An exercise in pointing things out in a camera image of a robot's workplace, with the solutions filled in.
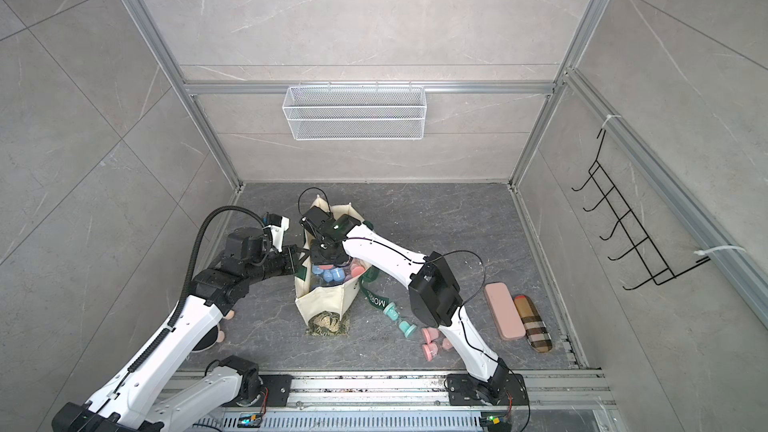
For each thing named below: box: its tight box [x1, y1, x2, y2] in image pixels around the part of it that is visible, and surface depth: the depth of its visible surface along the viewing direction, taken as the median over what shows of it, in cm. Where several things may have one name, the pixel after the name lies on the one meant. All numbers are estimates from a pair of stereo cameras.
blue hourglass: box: [323, 268, 345, 283], surface depth 87 cm
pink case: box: [484, 282, 526, 341], surface depth 85 cm
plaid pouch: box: [514, 294, 553, 353], surface depth 83 cm
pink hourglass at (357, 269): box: [351, 262, 366, 277], surface depth 87 cm
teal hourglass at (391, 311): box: [383, 302, 399, 321], surface depth 86 cm
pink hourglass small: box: [422, 327, 439, 347], surface depth 81 cm
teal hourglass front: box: [399, 320, 417, 338], surface depth 83 cm
